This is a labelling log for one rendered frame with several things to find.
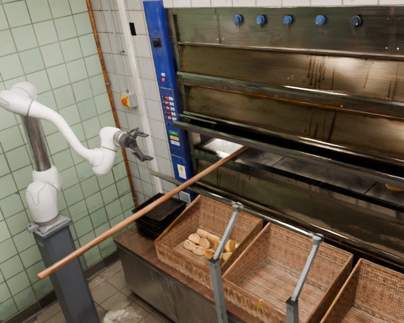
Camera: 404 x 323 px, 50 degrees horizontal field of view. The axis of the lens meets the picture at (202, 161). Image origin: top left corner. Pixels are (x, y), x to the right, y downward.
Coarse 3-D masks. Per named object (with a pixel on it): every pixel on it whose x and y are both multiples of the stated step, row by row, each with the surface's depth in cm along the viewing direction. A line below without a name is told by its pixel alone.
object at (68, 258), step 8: (240, 152) 277; (224, 160) 267; (208, 168) 260; (216, 168) 263; (200, 176) 254; (184, 184) 247; (176, 192) 242; (160, 200) 235; (144, 208) 229; (152, 208) 231; (136, 216) 225; (120, 224) 219; (112, 232) 215; (96, 240) 210; (80, 248) 205; (88, 248) 207; (72, 256) 201; (56, 264) 197; (64, 264) 199; (40, 272) 193; (48, 272) 194
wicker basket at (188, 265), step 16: (208, 208) 301; (224, 208) 291; (176, 224) 293; (192, 224) 305; (208, 224) 304; (224, 224) 293; (240, 224) 283; (256, 224) 265; (160, 240) 285; (240, 240) 285; (160, 256) 285; (176, 256) 270; (192, 256) 285; (192, 272) 264; (208, 272) 251
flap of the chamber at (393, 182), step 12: (192, 120) 282; (204, 132) 256; (228, 132) 254; (240, 132) 255; (252, 132) 255; (240, 144) 238; (252, 144) 232; (276, 144) 231; (288, 144) 231; (300, 144) 232; (288, 156) 217; (300, 156) 211; (324, 156) 211; (336, 156) 212; (348, 156) 212; (336, 168) 199; (372, 168) 196; (384, 168) 196; (396, 168) 196; (384, 180) 184
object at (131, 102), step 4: (124, 92) 321; (132, 92) 318; (124, 96) 316; (128, 96) 313; (132, 96) 316; (128, 100) 315; (132, 100) 317; (136, 100) 319; (124, 104) 321; (128, 104) 317; (132, 104) 318; (136, 104) 320
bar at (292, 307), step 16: (160, 176) 267; (208, 192) 241; (240, 208) 224; (288, 224) 205; (224, 240) 225; (320, 240) 193; (304, 272) 193; (224, 304) 237; (288, 304) 191; (224, 320) 240; (288, 320) 196
